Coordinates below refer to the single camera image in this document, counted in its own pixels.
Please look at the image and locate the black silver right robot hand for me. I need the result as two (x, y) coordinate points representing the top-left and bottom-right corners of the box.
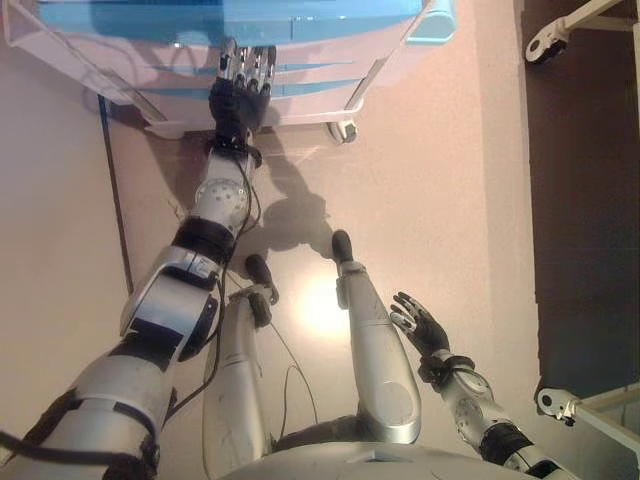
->
(389, 291), (451, 354)

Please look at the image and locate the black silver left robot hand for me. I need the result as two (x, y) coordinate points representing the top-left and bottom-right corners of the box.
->
(207, 37), (279, 144)

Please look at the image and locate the white drawer blue handle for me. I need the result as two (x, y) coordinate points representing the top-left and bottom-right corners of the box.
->
(114, 47), (386, 84)
(144, 79), (366, 126)
(2, 0), (431, 49)

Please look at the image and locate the silver right robot leg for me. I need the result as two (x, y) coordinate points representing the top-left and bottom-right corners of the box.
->
(334, 259), (421, 446)

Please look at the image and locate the silver robot leg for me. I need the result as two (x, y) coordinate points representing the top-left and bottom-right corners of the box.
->
(334, 259), (421, 446)
(202, 287), (276, 480)

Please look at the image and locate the white medical cart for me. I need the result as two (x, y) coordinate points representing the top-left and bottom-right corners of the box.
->
(0, 0), (459, 146)

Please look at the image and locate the grey cart caster wheel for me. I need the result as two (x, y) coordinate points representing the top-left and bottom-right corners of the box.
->
(327, 119), (359, 146)

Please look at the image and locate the white bed caster wheel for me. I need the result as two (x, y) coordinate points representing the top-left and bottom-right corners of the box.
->
(535, 385), (576, 426)
(524, 24), (569, 66)

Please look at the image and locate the grey robot torso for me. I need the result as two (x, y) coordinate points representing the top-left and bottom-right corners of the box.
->
(219, 414), (556, 480)

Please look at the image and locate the black left robot foot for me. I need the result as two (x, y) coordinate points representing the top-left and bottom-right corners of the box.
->
(243, 253), (274, 291)

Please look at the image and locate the clear plastic side bin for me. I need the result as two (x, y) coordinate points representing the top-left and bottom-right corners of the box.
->
(2, 0), (166, 124)

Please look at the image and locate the silver left robot leg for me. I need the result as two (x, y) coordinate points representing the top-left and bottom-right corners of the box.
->
(202, 287), (276, 480)

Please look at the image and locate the light blue waste bin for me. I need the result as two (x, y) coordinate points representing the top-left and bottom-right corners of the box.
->
(404, 0), (457, 49)

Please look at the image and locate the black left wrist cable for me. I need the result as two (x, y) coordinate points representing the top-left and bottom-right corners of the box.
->
(164, 149), (266, 416)

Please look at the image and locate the grey aluminium cart post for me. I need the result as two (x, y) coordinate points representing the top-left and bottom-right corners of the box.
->
(339, 37), (409, 126)

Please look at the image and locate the white hospital bed frame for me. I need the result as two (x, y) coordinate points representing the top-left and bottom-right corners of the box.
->
(544, 0), (640, 480)

